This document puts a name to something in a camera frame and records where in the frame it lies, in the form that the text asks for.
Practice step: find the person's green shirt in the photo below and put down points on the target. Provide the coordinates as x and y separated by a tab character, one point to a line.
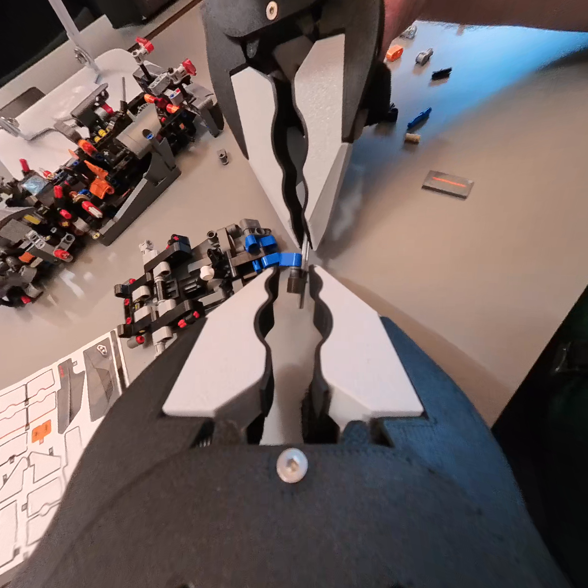
551	436

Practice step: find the small dark grey lego connector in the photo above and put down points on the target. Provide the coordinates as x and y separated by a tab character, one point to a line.
223	156

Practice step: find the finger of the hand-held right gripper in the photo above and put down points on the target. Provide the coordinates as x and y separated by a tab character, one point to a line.
326	115
257	119

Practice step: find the black lego pin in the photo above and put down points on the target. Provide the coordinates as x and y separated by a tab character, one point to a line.
441	72

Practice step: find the large lego car chassis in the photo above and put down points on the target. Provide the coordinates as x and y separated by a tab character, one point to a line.
115	151

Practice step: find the black lego pin connector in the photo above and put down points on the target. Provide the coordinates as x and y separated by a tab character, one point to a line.
392	114

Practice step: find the small red and grey assembly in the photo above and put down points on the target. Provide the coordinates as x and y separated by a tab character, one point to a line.
408	32

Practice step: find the lego sticker sheet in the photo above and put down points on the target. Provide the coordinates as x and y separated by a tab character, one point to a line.
46	436

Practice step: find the small lego gearbox assembly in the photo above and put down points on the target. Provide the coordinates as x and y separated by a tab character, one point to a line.
174	285

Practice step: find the blue lego pin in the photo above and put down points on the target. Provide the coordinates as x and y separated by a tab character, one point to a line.
419	118

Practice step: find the grey lego axle connector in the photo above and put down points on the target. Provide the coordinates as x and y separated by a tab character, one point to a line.
423	56

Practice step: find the orange curved lego piece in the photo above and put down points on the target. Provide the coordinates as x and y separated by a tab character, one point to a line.
394	53

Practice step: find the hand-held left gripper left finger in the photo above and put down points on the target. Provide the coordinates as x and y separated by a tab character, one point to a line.
216	367

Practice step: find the dark grey orange-striped tile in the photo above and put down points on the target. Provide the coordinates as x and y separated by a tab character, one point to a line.
448	183

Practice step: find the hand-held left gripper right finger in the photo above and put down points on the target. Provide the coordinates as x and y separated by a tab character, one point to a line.
372	367

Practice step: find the tan lego pin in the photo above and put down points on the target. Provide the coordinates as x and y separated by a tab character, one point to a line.
412	138

